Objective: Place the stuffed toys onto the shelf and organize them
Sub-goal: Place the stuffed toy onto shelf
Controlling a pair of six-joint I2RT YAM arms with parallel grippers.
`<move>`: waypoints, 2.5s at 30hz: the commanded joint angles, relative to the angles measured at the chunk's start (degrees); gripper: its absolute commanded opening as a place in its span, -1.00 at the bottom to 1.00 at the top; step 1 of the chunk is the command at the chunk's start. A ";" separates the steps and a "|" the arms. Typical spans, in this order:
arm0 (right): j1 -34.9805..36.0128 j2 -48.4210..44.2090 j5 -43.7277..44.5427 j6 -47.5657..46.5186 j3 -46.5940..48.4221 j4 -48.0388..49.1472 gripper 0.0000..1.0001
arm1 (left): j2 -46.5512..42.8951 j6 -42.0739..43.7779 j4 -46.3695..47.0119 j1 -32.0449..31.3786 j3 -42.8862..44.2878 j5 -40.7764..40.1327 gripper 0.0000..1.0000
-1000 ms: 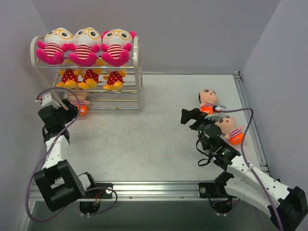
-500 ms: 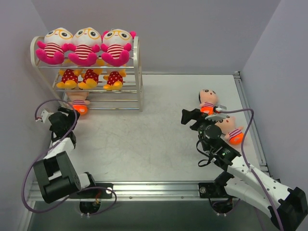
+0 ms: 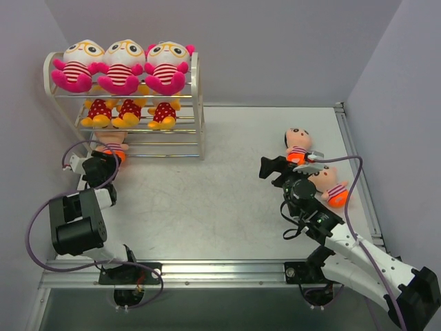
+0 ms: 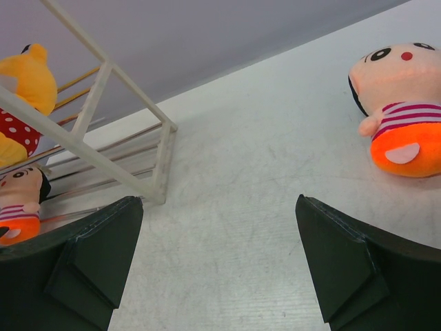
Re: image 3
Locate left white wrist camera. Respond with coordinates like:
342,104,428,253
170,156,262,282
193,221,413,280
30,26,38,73
63,153,87,176

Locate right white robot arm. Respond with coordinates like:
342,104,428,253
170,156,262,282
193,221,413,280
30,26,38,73
259,152,440,330

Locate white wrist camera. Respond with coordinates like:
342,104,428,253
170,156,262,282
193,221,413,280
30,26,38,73
294,151,324,174
63,153,87,176

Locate peach boy plush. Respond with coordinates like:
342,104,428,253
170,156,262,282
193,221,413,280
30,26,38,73
95,130,129,163
308,165,349,208
285,128,312,165

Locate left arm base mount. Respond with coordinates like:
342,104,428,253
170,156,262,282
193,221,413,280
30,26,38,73
98,247,163,285

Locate cream two-tier shelf rack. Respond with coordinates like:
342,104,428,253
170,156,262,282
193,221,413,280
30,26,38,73
43,52,205,159

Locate purple cable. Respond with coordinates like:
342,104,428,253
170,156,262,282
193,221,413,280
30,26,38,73
316,155,406,331
26,139,165,310

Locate aluminium front rail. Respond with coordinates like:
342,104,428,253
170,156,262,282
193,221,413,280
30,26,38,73
37,260,411,290

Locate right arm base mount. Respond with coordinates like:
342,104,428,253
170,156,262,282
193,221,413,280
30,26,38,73
283,246,336,285

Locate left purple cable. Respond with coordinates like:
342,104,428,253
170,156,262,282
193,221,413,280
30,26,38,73
26,139,165,310

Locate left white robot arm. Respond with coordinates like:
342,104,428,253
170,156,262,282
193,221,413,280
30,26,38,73
48,151,139,283

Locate yellow bear plush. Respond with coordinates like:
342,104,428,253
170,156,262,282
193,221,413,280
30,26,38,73
81,97,119,128
147,98,181,130
112,86,149,128

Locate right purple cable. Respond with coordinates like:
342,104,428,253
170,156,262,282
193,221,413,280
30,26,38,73
316,155,406,331

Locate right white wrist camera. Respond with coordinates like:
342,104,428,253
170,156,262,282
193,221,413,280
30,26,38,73
294,151,324,174

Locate pink plush with glasses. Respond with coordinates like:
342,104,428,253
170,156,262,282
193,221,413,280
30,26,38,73
51,39,105,93

